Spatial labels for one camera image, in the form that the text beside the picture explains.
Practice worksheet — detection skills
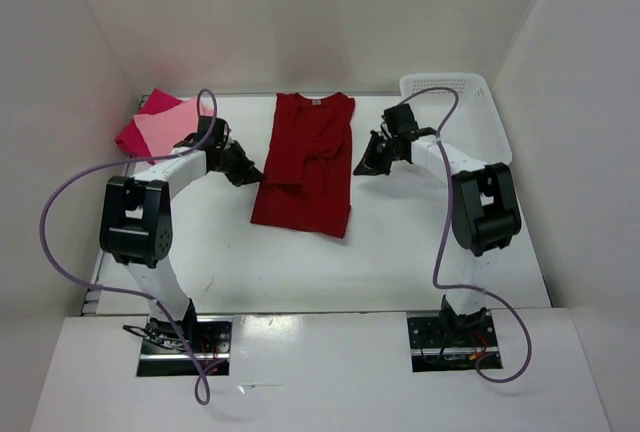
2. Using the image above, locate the dark red t shirt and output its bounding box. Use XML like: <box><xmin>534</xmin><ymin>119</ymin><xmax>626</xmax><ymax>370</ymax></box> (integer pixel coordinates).
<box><xmin>251</xmin><ymin>93</ymin><xmax>356</xmax><ymax>239</ymax></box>

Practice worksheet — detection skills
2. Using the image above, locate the light pink t shirt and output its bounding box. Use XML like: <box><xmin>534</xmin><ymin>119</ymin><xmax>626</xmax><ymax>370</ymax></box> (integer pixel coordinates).
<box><xmin>133</xmin><ymin>98</ymin><xmax>199</xmax><ymax>157</ymax></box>

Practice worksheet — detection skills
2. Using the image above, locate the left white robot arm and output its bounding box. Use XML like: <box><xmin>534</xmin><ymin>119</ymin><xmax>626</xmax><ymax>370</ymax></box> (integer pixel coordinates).
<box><xmin>99</xmin><ymin>140</ymin><xmax>265</xmax><ymax>352</ymax></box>

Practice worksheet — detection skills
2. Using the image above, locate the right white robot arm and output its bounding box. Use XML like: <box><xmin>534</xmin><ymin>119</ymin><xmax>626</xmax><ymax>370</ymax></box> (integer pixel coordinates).
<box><xmin>354</xmin><ymin>128</ymin><xmax>522</xmax><ymax>345</ymax></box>

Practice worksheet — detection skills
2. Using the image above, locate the white plastic basket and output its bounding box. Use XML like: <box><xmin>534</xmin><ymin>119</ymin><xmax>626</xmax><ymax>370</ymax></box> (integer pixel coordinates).
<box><xmin>399</xmin><ymin>72</ymin><xmax>512</xmax><ymax>164</ymax></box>

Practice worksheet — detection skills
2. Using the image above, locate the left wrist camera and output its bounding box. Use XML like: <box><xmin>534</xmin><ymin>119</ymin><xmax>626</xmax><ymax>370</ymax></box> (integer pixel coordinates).
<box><xmin>195</xmin><ymin>116</ymin><xmax>231</xmax><ymax>147</ymax></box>

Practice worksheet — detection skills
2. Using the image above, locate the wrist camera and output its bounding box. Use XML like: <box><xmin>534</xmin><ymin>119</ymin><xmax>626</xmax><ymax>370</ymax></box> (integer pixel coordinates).
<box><xmin>382</xmin><ymin>103</ymin><xmax>419</xmax><ymax>137</ymax></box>
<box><xmin>195</xmin><ymin>116</ymin><xmax>231</xmax><ymax>147</ymax></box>

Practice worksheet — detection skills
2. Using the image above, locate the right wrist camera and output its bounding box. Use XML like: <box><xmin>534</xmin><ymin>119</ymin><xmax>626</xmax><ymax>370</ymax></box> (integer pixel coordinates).
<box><xmin>382</xmin><ymin>103</ymin><xmax>419</xmax><ymax>137</ymax></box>

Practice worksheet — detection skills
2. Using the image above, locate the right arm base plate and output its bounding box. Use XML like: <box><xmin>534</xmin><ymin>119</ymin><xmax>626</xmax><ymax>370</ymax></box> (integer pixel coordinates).
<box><xmin>406</xmin><ymin>312</ymin><xmax>503</xmax><ymax>373</ymax></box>

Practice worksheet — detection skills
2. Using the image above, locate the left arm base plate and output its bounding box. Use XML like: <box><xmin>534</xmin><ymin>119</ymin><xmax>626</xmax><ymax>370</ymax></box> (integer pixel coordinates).
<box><xmin>123</xmin><ymin>318</ymin><xmax>232</xmax><ymax>378</ymax></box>

